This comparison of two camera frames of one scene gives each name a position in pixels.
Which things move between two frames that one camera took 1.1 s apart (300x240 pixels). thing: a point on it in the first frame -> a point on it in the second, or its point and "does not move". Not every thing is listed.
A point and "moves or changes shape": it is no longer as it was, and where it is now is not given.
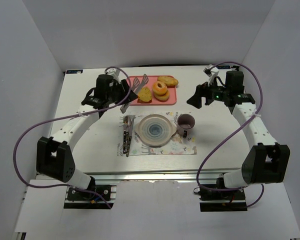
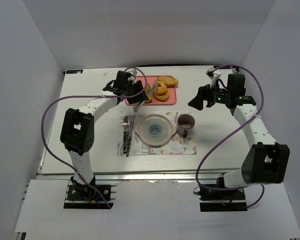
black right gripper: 203,92 does not move
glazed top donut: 159,88 does not move
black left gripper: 125,88 -> 130,90
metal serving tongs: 135,88 moves or changes shape
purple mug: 185,124 does not move
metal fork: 125,124 does not move
